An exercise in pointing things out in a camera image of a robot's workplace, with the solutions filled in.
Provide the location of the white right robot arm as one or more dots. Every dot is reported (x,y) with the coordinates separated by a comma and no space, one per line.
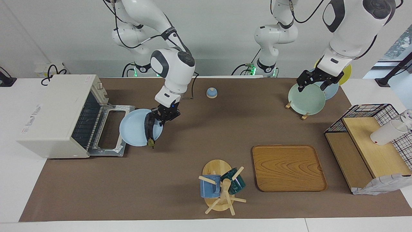
(173,74)

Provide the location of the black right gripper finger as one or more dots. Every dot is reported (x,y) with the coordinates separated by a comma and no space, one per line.
(160,121)
(168,119)

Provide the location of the grey white patterned cloth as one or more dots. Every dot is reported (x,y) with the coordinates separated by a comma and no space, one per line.
(379,187)

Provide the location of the wooden mug tree stand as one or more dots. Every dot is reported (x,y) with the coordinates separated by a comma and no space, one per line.
(216,167)

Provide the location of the pale green plate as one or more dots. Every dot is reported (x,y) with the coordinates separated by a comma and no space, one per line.
(305,100)

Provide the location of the wooden serving tray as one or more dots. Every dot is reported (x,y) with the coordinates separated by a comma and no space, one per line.
(280,174)

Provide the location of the black clamp base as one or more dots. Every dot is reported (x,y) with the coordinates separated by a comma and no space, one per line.
(6,82)

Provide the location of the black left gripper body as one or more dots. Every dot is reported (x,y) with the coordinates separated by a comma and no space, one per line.
(320,76)

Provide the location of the dark green mug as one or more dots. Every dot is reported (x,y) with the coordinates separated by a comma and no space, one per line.
(238,185)

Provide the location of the dark purple eggplant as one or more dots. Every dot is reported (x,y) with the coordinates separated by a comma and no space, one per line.
(149,129)

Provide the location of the yellow plate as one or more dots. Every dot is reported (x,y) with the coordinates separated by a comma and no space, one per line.
(346,75)

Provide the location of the black camera stand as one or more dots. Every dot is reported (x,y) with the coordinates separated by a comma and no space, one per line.
(383,82)

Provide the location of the white toaster oven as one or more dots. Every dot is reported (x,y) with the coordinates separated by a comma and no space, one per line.
(48,129)

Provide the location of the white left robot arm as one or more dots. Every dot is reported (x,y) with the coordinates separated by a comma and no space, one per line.
(351,32)

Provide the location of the wooden plate rack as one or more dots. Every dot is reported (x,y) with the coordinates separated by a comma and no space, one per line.
(287,105)

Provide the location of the white cup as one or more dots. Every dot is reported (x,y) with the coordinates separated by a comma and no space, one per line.
(386,133)

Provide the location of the clear glass cup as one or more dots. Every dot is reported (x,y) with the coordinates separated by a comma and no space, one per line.
(407,117)

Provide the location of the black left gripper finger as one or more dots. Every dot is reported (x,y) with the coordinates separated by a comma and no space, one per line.
(302,84)
(325,85)

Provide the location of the brown table mat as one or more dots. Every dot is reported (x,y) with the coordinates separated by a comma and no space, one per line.
(145,180)

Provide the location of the light blue racked plate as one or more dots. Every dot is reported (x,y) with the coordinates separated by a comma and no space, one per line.
(333,91)

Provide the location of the blue mug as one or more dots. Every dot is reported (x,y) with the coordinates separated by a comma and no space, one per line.
(207,190)

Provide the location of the small blue lid wooden knob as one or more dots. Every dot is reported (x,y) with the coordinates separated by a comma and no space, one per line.
(211,93)

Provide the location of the white wall socket box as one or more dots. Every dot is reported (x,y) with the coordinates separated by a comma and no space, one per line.
(40,69)

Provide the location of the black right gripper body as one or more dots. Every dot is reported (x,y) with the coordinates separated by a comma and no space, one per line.
(165,111)

